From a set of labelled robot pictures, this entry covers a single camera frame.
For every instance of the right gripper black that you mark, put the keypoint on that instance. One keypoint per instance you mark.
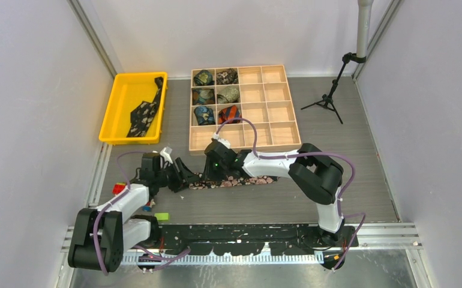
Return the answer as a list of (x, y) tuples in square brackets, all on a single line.
[(210, 173)]

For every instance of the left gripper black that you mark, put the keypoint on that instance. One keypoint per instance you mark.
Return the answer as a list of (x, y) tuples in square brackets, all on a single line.
[(181, 177)]

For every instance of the pink floral black tie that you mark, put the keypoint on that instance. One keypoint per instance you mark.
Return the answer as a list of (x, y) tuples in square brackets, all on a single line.
[(233, 182)]

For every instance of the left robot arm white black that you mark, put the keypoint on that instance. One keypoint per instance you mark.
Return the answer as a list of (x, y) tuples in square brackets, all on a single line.
[(103, 234)]

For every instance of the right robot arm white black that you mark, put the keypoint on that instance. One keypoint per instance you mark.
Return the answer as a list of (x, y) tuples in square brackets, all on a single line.
[(318, 176)]

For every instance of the green block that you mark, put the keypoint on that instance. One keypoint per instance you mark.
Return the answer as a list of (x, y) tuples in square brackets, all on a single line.
[(162, 216)]

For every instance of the blue paisley rolled tie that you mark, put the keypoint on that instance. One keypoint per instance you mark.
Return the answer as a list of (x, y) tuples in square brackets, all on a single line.
[(204, 115)]

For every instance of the orange navy striped rolled tie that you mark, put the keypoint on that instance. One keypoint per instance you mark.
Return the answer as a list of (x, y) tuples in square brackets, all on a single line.
[(227, 113)]

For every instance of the red toy truck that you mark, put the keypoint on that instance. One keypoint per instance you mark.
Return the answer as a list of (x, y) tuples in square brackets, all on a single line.
[(121, 186)]

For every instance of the wooden compartment tray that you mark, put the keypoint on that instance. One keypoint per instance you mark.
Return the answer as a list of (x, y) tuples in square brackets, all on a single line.
[(267, 113)]

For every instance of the olive paisley rolled tie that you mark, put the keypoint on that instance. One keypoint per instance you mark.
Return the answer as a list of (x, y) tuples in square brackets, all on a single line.
[(229, 94)]

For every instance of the black patterned tie in bin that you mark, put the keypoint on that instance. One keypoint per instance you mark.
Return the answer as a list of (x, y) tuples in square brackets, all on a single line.
[(143, 115)]

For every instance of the teal brown rolled tie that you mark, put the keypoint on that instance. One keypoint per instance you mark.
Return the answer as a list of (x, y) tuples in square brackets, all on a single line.
[(203, 96)]

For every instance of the dark brown floral rolled tie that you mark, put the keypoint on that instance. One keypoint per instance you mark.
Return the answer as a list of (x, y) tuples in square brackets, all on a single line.
[(228, 76)]

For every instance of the dark green rolled tie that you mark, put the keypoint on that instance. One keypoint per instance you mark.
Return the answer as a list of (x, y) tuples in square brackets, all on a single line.
[(203, 78)]

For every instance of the yellow plastic bin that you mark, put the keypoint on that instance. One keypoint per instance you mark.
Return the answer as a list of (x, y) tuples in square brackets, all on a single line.
[(129, 90)]

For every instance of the black mini tripod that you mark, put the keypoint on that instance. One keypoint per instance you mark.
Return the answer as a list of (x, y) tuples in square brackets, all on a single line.
[(327, 101)]

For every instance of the grey vertical pole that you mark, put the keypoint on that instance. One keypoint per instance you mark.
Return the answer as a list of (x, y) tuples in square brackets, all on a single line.
[(364, 16)]

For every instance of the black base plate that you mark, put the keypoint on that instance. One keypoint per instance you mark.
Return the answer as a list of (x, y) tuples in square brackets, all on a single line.
[(246, 239)]

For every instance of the aluminium rail frame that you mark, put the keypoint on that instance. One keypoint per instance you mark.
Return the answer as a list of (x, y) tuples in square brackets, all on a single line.
[(375, 236)]

